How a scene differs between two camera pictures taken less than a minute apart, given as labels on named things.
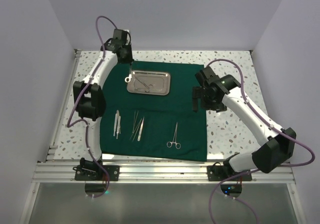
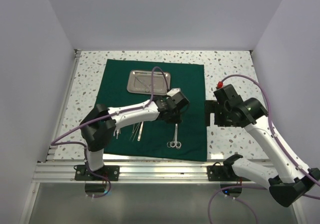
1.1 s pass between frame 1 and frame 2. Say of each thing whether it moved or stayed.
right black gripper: moved
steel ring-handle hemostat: stayed
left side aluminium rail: stayed
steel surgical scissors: moved
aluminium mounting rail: stayed
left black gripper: moved
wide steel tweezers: stayed
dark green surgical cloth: stayed
